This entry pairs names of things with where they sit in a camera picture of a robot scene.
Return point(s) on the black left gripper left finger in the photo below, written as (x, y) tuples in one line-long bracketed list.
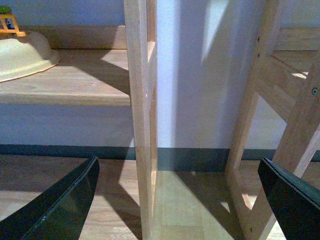
[(60, 212)]

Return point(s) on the wooden shelf unit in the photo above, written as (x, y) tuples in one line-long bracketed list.
[(98, 101), (288, 79)]

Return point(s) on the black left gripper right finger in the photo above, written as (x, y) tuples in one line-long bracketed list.
[(294, 202)]

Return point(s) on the cream plastic bowl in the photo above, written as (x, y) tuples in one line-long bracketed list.
[(25, 56)]

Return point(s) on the yellow toy vehicle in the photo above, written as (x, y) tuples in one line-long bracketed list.
[(9, 26)]

